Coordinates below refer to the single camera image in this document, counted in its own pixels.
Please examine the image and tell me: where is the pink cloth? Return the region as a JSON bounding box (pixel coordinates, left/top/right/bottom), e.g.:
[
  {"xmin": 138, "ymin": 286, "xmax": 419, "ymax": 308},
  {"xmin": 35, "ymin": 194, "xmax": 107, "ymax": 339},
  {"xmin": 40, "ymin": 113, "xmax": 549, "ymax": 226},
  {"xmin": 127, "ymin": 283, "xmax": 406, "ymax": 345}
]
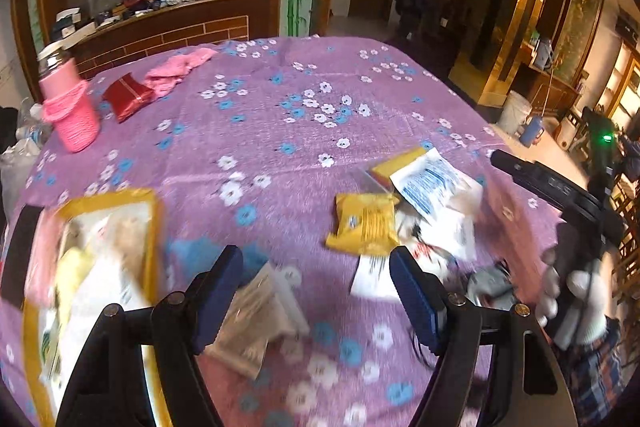
[{"xmin": 144, "ymin": 48, "xmax": 217, "ymax": 100}]

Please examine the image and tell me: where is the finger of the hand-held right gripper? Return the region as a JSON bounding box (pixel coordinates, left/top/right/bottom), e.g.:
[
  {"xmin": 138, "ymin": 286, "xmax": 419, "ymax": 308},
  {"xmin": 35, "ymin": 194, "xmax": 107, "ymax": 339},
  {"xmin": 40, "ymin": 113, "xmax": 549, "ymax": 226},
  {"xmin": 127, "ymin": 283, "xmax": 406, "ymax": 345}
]
[{"xmin": 491, "ymin": 149, "xmax": 568, "ymax": 208}]

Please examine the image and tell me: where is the dark jacket on post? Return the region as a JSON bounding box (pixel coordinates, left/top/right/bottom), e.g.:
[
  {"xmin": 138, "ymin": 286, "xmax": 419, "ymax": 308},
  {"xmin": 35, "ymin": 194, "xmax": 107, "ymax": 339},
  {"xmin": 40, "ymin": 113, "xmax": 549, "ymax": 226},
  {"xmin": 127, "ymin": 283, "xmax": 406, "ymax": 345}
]
[{"xmin": 395, "ymin": 0, "xmax": 433, "ymax": 40}]

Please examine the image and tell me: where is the foam box with yellow tape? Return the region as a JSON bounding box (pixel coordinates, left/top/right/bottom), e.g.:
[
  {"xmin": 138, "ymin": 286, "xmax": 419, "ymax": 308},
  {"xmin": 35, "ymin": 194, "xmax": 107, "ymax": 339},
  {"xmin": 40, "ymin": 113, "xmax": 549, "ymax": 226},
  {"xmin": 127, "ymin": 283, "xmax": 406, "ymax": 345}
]
[{"xmin": 22, "ymin": 189, "xmax": 168, "ymax": 427}]

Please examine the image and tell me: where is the white bucket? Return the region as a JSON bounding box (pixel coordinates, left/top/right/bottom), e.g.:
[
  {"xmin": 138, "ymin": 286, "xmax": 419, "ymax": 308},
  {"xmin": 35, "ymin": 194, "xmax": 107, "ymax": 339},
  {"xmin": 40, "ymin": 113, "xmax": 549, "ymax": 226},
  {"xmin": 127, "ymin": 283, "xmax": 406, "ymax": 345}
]
[{"xmin": 497, "ymin": 91, "xmax": 533, "ymax": 135}]

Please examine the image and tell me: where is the grey cloth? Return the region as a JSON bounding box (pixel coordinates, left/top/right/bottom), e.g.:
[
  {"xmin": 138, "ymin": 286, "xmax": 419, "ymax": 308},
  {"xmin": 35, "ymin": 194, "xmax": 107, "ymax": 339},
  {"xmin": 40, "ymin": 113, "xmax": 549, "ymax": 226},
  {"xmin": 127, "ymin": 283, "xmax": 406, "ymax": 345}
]
[{"xmin": 467, "ymin": 263, "xmax": 520, "ymax": 309}]

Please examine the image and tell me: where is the pink bottle with knitted sleeve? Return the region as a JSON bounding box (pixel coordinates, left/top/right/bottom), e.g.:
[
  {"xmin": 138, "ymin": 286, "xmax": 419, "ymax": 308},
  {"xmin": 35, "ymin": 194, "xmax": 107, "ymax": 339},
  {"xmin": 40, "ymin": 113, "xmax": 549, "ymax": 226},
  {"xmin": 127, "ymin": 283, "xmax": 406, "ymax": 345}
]
[{"xmin": 39, "ymin": 44, "xmax": 100, "ymax": 154}]

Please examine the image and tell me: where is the beige cloth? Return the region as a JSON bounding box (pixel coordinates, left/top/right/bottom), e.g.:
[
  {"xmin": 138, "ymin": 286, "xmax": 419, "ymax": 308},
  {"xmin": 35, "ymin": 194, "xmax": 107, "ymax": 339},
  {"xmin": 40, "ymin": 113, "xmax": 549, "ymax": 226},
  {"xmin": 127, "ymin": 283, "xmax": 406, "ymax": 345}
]
[{"xmin": 205, "ymin": 264, "xmax": 312, "ymax": 380}]

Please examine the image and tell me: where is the purple floral tablecloth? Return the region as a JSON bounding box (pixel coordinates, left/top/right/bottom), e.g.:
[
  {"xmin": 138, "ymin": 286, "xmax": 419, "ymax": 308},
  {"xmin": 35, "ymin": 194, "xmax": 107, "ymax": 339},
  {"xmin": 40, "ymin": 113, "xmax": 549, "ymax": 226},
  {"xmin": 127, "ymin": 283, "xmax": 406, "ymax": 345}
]
[{"xmin": 0, "ymin": 36, "xmax": 596, "ymax": 427}]

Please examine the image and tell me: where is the wooden side cabinet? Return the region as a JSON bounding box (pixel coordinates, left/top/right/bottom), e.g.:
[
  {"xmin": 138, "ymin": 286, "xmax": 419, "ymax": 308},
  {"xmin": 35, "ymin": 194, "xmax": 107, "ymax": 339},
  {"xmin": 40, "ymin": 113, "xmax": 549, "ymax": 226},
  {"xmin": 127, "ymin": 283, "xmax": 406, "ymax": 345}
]
[{"xmin": 520, "ymin": 57, "xmax": 581, "ymax": 112}]

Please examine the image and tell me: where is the blue cloth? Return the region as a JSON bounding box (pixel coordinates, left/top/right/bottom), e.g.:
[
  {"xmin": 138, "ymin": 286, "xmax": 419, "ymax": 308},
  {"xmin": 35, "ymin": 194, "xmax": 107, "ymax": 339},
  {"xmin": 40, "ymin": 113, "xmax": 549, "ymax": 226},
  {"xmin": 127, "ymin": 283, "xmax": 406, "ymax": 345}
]
[{"xmin": 169, "ymin": 237, "xmax": 271, "ymax": 280}]

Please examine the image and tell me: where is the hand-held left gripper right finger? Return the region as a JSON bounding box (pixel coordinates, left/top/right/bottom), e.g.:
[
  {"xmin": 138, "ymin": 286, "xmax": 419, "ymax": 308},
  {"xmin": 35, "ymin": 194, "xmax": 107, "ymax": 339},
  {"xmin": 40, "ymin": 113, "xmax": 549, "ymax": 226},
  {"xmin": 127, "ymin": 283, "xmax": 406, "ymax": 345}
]
[{"xmin": 389, "ymin": 245, "xmax": 578, "ymax": 427}]

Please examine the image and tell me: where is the person's right forearm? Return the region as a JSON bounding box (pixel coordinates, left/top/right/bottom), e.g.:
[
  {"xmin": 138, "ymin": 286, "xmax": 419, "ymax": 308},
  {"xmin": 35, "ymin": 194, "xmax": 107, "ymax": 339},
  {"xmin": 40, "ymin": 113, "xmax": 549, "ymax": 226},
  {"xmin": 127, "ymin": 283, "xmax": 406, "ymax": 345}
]
[{"xmin": 552, "ymin": 317, "xmax": 633, "ymax": 427}]

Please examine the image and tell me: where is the white blue print desiccant packet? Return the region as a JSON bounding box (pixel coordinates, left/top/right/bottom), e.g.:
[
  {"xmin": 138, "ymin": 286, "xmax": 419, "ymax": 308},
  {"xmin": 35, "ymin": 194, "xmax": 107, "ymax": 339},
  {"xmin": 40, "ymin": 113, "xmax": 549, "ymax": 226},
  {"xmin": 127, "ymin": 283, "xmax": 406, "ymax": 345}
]
[{"xmin": 390, "ymin": 152, "xmax": 482, "ymax": 219}]

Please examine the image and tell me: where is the wooden counter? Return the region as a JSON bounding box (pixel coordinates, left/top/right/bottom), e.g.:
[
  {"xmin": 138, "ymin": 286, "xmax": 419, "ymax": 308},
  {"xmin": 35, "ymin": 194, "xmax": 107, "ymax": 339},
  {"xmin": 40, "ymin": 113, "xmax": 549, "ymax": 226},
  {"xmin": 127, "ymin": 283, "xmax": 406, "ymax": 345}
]
[{"xmin": 50, "ymin": 0, "xmax": 273, "ymax": 80}]

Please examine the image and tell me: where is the person's right hand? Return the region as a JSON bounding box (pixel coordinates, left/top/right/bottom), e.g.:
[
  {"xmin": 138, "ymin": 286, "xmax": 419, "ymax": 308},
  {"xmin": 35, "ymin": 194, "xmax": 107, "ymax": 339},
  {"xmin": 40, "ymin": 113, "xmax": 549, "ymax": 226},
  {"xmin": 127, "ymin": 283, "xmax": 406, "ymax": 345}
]
[{"xmin": 536, "ymin": 249, "xmax": 613, "ymax": 350}]

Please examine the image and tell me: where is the black flat strip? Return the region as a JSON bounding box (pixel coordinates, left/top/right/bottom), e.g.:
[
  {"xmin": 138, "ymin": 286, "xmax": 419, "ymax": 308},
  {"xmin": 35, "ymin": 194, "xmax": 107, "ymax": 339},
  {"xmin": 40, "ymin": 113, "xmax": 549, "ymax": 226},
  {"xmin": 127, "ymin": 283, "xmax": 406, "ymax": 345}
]
[{"xmin": 1, "ymin": 206, "xmax": 45, "ymax": 309}]

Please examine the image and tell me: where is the white paper packet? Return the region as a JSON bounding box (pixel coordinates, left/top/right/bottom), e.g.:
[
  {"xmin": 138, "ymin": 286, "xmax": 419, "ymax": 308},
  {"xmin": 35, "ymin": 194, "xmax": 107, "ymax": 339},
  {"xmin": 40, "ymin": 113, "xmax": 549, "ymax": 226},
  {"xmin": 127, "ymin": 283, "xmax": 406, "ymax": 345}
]
[
  {"xmin": 415, "ymin": 207, "xmax": 477, "ymax": 260},
  {"xmin": 350, "ymin": 254, "xmax": 401, "ymax": 300}
]

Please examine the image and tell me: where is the yellow white packet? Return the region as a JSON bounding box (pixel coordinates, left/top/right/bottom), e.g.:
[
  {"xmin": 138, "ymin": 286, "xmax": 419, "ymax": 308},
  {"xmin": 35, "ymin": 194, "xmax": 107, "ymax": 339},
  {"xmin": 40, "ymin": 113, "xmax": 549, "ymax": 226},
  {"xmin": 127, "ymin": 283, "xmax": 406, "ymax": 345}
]
[{"xmin": 367, "ymin": 147, "xmax": 441, "ymax": 196}]

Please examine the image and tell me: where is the clear plastic bag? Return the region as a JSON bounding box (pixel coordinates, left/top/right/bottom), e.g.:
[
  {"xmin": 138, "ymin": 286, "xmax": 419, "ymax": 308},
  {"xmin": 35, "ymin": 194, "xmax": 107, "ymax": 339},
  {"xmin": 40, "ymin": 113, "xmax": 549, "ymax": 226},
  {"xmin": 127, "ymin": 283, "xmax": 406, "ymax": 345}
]
[{"xmin": 0, "ymin": 99, "xmax": 53, "ymax": 188}]

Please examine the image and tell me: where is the red pouch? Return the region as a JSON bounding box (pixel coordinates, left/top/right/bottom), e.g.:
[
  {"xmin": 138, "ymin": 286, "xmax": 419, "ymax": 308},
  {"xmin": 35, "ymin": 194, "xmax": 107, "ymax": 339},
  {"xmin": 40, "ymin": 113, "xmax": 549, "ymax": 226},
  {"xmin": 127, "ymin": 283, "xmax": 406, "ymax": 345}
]
[{"xmin": 102, "ymin": 74, "xmax": 156, "ymax": 124}]

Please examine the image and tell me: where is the yellow snack packet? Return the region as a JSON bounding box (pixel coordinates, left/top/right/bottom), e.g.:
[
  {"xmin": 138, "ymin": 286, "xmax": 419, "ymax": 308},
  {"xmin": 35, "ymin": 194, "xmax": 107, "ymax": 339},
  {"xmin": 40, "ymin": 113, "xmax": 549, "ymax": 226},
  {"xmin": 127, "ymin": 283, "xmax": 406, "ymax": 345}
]
[{"xmin": 325, "ymin": 193, "xmax": 401, "ymax": 258}]

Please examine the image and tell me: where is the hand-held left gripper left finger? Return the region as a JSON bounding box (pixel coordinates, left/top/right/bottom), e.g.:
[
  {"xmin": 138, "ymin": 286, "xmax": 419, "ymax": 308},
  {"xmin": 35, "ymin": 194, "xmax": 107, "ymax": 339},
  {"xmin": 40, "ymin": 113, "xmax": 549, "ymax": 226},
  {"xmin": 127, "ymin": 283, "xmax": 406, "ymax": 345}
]
[{"xmin": 56, "ymin": 245, "xmax": 244, "ymax": 427}]

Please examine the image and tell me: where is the blue jug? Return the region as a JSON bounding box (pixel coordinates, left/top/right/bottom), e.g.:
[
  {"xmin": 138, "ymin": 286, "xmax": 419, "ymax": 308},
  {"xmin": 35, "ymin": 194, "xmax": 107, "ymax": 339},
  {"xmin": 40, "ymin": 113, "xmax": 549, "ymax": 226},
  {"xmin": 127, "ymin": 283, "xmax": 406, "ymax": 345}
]
[{"xmin": 537, "ymin": 37, "xmax": 556, "ymax": 70}]

